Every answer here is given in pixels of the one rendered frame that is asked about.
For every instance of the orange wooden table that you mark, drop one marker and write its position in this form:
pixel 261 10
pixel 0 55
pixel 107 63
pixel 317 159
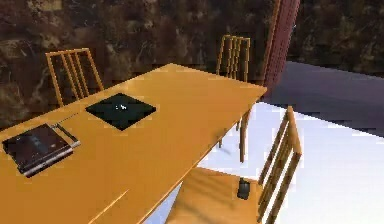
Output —
pixel 140 156

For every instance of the orange wooden slatted chair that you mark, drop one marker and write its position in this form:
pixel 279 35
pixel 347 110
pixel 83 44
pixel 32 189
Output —
pixel 71 75
pixel 233 196
pixel 235 56

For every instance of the black closed laptop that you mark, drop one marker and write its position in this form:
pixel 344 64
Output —
pixel 120 110

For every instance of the small black object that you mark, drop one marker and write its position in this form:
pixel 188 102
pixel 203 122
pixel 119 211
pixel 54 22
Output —
pixel 243 189

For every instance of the dark book with silver edge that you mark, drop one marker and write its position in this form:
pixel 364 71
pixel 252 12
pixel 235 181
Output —
pixel 38 149

